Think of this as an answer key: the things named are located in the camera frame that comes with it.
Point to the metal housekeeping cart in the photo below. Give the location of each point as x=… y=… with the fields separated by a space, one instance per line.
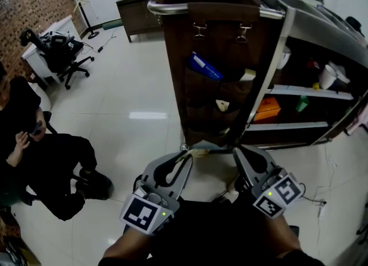
x=304 y=20

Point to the beige flat item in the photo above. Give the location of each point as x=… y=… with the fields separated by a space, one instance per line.
x=247 y=75

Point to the white paper roll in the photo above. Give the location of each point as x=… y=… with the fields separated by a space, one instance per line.
x=284 y=57

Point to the person's left forearm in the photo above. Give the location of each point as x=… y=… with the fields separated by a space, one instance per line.
x=126 y=246

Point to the brown fabric cart pocket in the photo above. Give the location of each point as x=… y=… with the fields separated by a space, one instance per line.
x=207 y=95

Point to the person's black clothing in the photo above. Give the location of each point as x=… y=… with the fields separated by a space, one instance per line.
x=215 y=230

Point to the green bottle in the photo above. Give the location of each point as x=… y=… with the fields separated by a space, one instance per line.
x=302 y=103

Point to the blue packet item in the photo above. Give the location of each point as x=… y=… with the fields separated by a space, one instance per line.
x=205 y=67

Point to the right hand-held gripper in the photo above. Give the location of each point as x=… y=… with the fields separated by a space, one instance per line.
x=277 y=195

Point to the white desk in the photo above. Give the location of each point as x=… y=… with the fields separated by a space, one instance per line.
x=36 y=57

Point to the dark wooden cabinet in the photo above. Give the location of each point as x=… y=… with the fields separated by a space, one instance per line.
x=138 y=14

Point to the red small item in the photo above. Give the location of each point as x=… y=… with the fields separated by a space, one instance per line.
x=312 y=64

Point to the black office chair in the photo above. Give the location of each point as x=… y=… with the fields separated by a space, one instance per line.
x=61 y=54

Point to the stack of white cups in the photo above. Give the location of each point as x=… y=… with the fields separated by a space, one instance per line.
x=340 y=73

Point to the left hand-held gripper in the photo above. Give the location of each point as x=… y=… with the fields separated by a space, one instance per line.
x=149 y=210

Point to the brown fabric cart bag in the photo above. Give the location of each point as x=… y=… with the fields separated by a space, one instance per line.
x=224 y=14

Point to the white small item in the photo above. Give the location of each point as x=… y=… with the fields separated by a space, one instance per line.
x=222 y=105

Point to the person's right forearm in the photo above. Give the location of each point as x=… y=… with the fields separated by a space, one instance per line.
x=283 y=231

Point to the white paper cup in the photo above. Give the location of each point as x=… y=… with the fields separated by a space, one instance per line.
x=327 y=77

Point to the orange box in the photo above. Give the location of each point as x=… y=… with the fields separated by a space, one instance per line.
x=267 y=108

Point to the yellow small object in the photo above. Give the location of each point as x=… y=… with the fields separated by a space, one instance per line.
x=316 y=86

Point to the green rolled mat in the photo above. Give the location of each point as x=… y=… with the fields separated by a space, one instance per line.
x=112 y=24

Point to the black coat rack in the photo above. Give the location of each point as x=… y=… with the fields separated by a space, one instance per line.
x=83 y=8

